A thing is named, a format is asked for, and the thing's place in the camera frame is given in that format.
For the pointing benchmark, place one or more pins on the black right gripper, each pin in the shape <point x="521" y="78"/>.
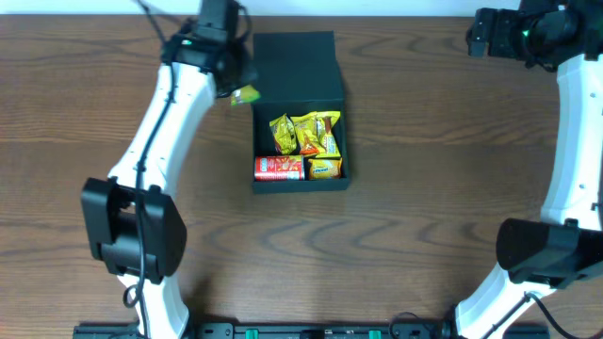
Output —
<point x="504" y="20"/>

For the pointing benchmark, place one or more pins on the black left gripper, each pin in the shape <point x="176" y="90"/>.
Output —
<point x="251" y="72"/>

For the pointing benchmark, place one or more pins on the green snack packet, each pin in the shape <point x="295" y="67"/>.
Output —
<point x="244" y="95"/>

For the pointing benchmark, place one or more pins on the dark green box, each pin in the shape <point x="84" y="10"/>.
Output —
<point x="297" y="73"/>

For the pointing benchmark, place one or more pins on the yellow orange snack packet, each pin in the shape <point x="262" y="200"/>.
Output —
<point x="306" y="132"/>

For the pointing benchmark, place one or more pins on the red Pringles can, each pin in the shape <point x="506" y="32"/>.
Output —
<point x="279" y="168"/>

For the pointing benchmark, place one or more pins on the orange Julie's cracker packet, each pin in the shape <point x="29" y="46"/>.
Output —
<point x="325" y="169"/>

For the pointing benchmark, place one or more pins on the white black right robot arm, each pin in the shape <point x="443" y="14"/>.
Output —
<point x="535" y="259"/>

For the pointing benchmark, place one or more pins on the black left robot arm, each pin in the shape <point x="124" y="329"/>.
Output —
<point x="131" y="218"/>

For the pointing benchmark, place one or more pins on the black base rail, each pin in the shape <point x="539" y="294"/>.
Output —
<point x="403" y="330"/>

